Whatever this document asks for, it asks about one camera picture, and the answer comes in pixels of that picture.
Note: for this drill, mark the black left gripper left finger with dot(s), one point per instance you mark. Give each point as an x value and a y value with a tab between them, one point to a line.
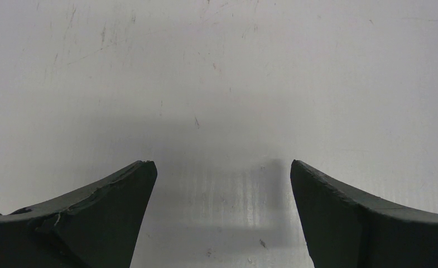
96	225

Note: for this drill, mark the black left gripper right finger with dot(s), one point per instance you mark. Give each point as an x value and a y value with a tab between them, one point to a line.
344	226

